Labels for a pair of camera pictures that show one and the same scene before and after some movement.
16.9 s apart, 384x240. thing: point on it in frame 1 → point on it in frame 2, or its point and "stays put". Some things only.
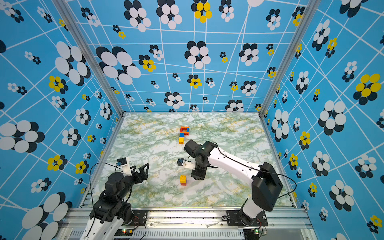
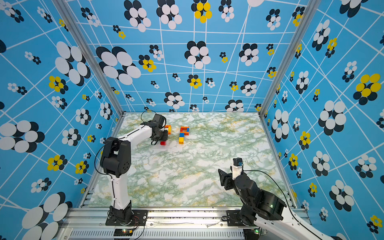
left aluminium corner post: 84,46 stays put
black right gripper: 197,175 → 226,178
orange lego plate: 185,129 stays put
